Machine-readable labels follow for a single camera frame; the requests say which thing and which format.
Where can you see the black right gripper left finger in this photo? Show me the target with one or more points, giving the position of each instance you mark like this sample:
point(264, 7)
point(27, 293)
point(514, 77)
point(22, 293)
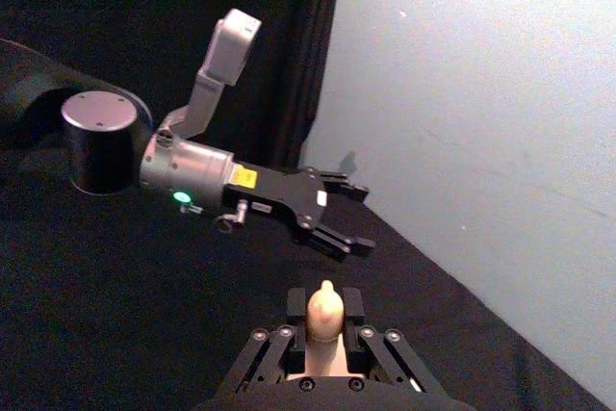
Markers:
point(294, 315)

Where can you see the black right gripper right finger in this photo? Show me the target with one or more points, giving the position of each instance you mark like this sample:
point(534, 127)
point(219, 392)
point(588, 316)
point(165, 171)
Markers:
point(353, 315)

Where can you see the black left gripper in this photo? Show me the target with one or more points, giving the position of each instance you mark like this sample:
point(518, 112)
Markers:
point(284, 194)

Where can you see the small white plastic piece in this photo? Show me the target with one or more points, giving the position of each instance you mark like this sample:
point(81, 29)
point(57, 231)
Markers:
point(325, 315)

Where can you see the black table cloth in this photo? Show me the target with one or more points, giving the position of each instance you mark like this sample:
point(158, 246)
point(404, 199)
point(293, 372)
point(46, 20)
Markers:
point(120, 310)

